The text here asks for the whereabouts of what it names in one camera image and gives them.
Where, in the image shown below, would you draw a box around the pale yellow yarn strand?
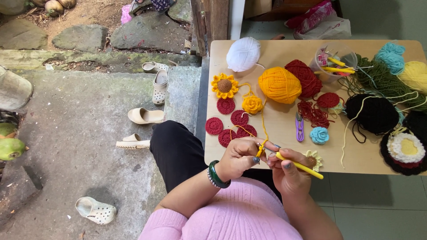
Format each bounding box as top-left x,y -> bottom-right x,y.
340,92 -> 427,169

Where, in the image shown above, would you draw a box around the white and pink plastic bags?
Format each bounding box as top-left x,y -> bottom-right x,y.
284,0 -> 352,40

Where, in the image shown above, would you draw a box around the white yarn ball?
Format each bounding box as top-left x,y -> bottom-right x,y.
226,37 -> 261,72

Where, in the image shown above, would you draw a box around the cardboard box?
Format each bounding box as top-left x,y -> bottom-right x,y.
244,0 -> 324,21

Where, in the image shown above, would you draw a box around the small yellow crochet piece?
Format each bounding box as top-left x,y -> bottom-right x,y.
256,139 -> 268,158

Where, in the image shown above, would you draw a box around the black yarn ball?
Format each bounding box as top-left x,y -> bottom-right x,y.
344,94 -> 400,136

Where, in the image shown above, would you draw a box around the red crochet circle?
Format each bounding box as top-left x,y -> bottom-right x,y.
230,110 -> 249,126
236,124 -> 257,139
216,97 -> 236,115
218,129 -> 238,148
205,117 -> 224,135

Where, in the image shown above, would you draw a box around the white perforated clog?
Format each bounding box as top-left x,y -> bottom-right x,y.
75,196 -> 117,225

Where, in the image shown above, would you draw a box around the black layered crochet flower mat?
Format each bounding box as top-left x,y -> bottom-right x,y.
380,128 -> 427,176

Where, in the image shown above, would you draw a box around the person's left hand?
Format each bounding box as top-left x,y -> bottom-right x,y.
216,136 -> 281,182

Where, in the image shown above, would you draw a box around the dark green yarn heap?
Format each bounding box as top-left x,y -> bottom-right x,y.
338,53 -> 427,112

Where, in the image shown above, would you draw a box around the black trousers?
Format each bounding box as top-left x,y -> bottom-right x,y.
149,120 -> 282,202

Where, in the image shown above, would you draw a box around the cream perforated clog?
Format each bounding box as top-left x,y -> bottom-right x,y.
152,69 -> 169,106
142,61 -> 170,74

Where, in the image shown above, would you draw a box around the teal yarn skein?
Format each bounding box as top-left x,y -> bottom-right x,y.
375,42 -> 406,76

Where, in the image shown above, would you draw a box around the small cream crochet flower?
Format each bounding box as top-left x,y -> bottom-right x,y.
306,150 -> 323,172

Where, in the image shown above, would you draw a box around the pink plastic bag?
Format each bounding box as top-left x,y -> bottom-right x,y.
120,4 -> 133,25

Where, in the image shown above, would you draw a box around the wooden door post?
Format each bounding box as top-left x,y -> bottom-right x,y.
190,0 -> 230,57

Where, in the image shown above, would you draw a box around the green bangle bracelet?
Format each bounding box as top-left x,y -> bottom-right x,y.
208,160 -> 231,189

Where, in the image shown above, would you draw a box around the crochet sunflower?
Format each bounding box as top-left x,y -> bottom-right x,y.
211,73 -> 240,100

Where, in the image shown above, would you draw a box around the person's right hand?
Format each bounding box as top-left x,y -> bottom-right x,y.
266,148 -> 313,199

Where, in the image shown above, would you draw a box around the dark red yarn ball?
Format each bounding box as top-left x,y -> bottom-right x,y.
284,59 -> 323,98

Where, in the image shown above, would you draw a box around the black crochet piece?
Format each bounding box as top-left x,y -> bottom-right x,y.
403,110 -> 427,137

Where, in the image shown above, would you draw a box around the pink knitted sweater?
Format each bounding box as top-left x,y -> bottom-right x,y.
138,177 -> 304,240

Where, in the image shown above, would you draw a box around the yellow crochet rose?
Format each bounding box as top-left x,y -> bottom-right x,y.
242,95 -> 264,115

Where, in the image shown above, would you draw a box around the light blue crochet rose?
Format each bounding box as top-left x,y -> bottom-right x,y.
309,127 -> 330,145

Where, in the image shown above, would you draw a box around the yellow handled crochet hook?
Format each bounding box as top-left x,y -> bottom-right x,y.
256,143 -> 324,180

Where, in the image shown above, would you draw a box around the light wooden table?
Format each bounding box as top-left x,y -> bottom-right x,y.
204,40 -> 427,176

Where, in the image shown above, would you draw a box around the pale yellow yarn ball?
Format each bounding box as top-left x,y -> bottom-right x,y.
397,61 -> 427,95

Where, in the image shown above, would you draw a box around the silver bead bracelet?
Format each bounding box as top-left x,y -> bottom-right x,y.
206,166 -> 221,189

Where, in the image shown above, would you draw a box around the purple thread snips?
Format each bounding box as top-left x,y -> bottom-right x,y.
295,112 -> 305,143

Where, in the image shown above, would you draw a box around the beige slide sandal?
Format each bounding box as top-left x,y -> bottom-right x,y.
116,133 -> 151,150
127,107 -> 165,125

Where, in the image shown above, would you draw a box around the tangle of red yarn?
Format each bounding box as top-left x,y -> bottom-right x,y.
297,101 -> 335,129

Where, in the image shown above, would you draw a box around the red crochet round with yarn tail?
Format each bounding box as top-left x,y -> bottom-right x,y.
316,92 -> 341,109

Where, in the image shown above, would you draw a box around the heap of brown coconuts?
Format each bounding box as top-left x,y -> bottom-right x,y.
31,0 -> 77,18

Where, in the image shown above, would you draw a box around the grey round pot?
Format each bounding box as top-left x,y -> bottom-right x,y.
0,65 -> 34,111

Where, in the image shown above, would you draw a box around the clear plastic cup with tools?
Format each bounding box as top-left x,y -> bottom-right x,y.
309,43 -> 374,84

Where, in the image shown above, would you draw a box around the green coconut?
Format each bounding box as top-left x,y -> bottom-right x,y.
0,122 -> 18,139
0,138 -> 30,161

